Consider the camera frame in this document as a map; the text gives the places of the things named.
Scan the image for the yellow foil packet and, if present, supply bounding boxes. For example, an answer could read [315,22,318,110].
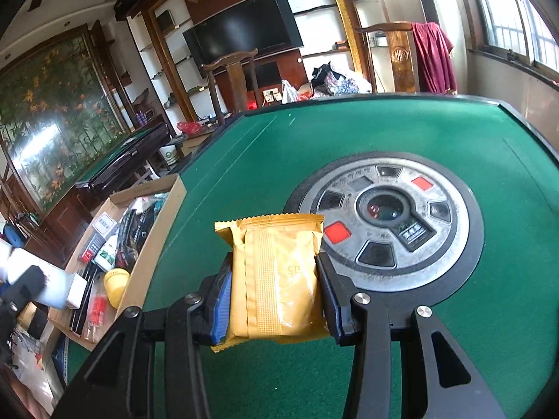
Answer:
[211,213,330,353]

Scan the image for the dark folding mahjong table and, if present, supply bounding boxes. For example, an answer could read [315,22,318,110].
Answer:
[75,120,172,204]

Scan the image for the window with metal grille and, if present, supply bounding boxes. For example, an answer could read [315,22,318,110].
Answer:
[465,0,559,83]

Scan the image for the yellow round container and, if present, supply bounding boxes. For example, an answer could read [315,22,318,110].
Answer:
[103,268,131,308]

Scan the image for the white carton box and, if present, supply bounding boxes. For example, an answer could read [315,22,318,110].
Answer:
[0,244,87,310]

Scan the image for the black flat television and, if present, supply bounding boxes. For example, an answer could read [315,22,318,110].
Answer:
[182,0,304,67]

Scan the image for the white bottle with green label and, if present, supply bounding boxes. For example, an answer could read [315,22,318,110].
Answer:
[93,235,121,271]

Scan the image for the dark red cloth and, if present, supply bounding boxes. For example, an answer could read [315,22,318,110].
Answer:
[411,22,458,94]

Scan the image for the carved light wooden chair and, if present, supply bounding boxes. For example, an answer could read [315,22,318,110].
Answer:
[355,21,420,94]

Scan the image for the green felt mahjong table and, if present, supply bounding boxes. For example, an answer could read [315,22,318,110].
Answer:
[63,91,559,419]

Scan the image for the grey and red carton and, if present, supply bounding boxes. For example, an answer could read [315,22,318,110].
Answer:
[79,213,122,265]

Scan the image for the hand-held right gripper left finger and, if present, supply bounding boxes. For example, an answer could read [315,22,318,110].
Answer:
[52,251,234,419]

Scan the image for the black cloth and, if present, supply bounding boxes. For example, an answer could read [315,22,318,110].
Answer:
[311,65,335,88]

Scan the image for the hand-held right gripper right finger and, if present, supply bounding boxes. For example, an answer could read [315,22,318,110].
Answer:
[315,253,507,419]

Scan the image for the black packet with crab print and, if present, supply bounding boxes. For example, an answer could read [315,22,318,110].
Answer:
[118,201,164,271]

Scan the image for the wooden wall shelf unit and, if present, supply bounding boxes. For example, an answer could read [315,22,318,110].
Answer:
[126,0,389,140]

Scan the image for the red pen blister pack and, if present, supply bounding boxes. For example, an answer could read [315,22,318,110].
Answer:
[83,286,109,343]

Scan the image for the flower wall mural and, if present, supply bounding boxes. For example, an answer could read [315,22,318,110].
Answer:
[0,25,132,215]

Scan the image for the clear plastic bag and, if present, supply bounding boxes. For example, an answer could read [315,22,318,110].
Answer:
[11,332,66,411]

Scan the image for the cardboard box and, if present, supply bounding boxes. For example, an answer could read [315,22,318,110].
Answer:
[47,174,188,352]

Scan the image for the patterned fabric bag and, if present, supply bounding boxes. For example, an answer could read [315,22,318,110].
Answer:
[323,72,360,96]

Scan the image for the dark wooden chair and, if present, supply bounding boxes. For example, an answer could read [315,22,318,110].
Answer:
[202,49,259,125]

